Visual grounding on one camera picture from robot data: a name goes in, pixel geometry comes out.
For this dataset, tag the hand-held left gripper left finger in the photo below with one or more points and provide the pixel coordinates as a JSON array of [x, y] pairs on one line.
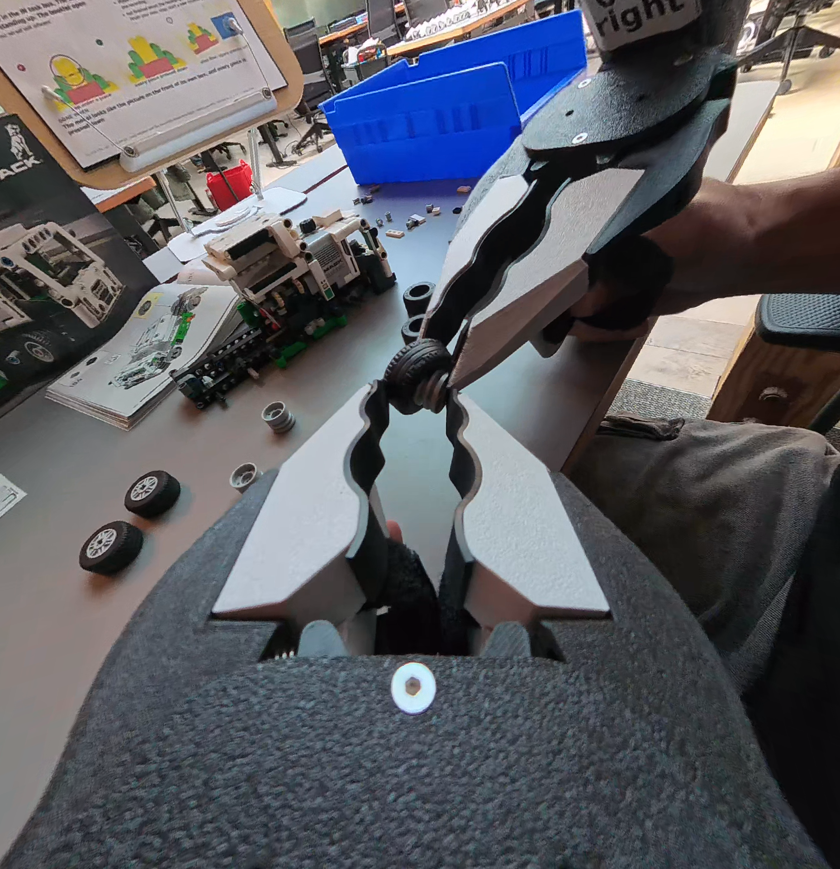
[[291, 523]]

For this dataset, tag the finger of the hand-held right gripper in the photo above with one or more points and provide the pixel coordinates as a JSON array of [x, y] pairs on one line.
[[484, 251], [562, 271]]

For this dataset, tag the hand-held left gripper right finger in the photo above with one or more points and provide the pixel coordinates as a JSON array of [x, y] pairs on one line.
[[528, 536]]

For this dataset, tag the black rubber lego tyre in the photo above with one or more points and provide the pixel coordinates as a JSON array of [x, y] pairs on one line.
[[411, 329], [418, 299], [409, 370]]

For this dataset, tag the grey lego wheel rim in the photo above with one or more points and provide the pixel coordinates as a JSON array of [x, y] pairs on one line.
[[435, 395], [278, 416], [244, 476]]

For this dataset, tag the person's right forearm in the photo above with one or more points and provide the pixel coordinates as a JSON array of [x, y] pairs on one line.
[[800, 227]]

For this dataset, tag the scattered small lego pieces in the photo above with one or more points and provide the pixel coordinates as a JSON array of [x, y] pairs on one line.
[[415, 221]]

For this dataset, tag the assembled black lego wheel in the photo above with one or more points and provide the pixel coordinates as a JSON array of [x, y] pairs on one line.
[[152, 493], [111, 546]]

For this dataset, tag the white lego truck model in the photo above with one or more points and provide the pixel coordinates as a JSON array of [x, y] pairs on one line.
[[325, 265]]

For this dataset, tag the lego instruction booklet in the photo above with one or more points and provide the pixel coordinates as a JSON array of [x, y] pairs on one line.
[[148, 353]]

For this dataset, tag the black lego truck box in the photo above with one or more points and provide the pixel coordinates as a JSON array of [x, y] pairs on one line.
[[46, 271]]

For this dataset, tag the person's right hand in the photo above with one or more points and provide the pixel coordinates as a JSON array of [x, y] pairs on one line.
[[705, 251]]

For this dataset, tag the blue plastic storage bin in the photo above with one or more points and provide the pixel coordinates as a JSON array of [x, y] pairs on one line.
[[542, 61], [420, 136]]

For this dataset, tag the dark floor mat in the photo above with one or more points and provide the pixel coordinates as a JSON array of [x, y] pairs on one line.
[[664, 400]]

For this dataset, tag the person's grey trousers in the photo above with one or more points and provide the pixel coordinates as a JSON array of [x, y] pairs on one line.
[[698, 509]]

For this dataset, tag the black office chair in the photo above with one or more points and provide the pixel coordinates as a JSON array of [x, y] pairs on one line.
[[800, 34], [310, 64]]

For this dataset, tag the long wooden desk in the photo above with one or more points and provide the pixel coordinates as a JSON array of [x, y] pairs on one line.
[[460, 37]]

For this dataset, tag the white stand base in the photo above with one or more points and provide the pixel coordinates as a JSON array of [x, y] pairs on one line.
[[277, 200]]

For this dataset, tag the wooden cabinet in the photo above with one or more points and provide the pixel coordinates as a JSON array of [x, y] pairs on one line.
[[766, 380]]

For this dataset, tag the black chair armrest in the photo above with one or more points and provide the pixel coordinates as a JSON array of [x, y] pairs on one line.
[[806, 319]]

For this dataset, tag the red plastic bin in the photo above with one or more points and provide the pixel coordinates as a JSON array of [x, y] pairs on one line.
[[230, 187]]

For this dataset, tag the wooden clipboard stand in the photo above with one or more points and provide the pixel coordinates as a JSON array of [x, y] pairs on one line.
[[292, 68]]

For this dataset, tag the white page holder bar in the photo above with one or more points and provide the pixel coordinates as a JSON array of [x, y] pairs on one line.
[[196, 132]]

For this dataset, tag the person's black shirt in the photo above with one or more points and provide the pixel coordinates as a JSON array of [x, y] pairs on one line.
[[820, 679]]

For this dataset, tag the printed instruction sheet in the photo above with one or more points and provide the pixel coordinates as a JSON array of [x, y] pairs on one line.
[[87, 41]]

